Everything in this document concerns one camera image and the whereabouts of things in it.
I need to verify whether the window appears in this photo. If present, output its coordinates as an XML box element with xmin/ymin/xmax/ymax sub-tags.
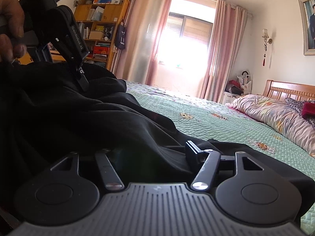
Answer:
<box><xmin>157</xmin><ymin>0</ymin><xmax>217</xmax><ymax>89</ymax></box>

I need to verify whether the red box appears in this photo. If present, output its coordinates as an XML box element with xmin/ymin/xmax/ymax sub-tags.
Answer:
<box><xmin>94</xmin><ymin>45</ymin><xmax>110</xmax><ymax>55</ymax></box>

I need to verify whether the person's left hand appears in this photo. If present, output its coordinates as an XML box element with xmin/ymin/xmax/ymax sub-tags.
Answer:
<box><xmin>0</xmin><ymin>0</ymin><xmax>26</xmax><ymax>63</ymax></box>

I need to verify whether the black garment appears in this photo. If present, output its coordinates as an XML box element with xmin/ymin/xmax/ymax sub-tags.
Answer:
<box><xmin>0</xmin><ymin>60</ymin><xmax>315</xmax><ymax>227</ymax></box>

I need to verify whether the red cloth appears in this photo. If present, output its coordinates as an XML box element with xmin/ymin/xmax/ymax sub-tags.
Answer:
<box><xmin>301</xmin><ymin>102</ymin><xmax>315</xmax><ymax>120</ymax></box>

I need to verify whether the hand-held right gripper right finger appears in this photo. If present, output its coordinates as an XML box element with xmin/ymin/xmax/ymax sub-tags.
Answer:
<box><xmin>185</xmin><ymin>140</ymin><xmax>271</xmax><ymax>192</ymax></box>

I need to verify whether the red bag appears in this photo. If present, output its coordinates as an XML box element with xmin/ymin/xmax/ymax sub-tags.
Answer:
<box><xmin>225</xmin><ymin>80</ymin><xmax>243</xmax><ymax>96</ymax></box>

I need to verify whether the dark patterned pillow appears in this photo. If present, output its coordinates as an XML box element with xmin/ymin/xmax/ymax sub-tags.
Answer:
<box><xmin>285</xmin><ymin>98</ymin><xmax>315</xmax><ymax>129</ymax></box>

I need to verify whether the white plastic bag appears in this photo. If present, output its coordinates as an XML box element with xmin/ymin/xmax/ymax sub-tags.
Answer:
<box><xmin>236</xmin><ymin>71</ymin><xmax>253</xmax><ymax>95</ymax></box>

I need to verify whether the navy tote bag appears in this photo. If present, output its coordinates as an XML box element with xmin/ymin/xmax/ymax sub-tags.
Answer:
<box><xmin>114</xmin><ymin>23</ymin><xmax>127</xmax><ymax>50</ymax></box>

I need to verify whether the wooden bookshelf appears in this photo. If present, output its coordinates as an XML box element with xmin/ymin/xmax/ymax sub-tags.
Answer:
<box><xmin>74</xmin><ymin>0</ymin><xmax>130</xmax><ymax>70</ymax></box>

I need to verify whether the wall lamp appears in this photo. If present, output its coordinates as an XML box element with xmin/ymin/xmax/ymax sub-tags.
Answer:
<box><xmin>261</xmin><ymin>28</ymin><xmax>273</xmax><ymax>52</ymax></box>

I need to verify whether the wooden headboard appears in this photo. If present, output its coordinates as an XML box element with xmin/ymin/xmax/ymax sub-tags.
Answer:
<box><xmin>262</xmin><ymin>80</ymin><xmax>315</xmax><ymax>102</ymax></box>

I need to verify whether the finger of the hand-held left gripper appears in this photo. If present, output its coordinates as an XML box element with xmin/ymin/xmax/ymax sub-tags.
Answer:
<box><xmin>71</xmin><ymin>61</ymin><xmax>89</xmax><ymax>92</ymax></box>

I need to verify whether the green quilted bedspread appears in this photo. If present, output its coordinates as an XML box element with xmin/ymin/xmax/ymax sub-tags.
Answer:
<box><xmin>124</xmin><ymin>80</ymin><xmax>315</xmax><ymax>236</ymax></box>

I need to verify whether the framed wedding photo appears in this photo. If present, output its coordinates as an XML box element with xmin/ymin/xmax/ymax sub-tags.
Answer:
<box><xmin>298</xmin><ymin>0</ymin><xmax>315</xmax><ymax>56</ymax></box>

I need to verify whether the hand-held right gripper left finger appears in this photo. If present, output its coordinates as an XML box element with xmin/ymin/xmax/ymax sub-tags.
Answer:
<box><xmin>50</xmin><ymin>149</ymin><xmax>125</xmax><ymax>192</ymax></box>

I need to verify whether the floral duvet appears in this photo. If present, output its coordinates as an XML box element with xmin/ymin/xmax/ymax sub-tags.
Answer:
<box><xmin>225</xmin><ymin>95</ymin><xmax>315</xmax><ymax>159</ymax></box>

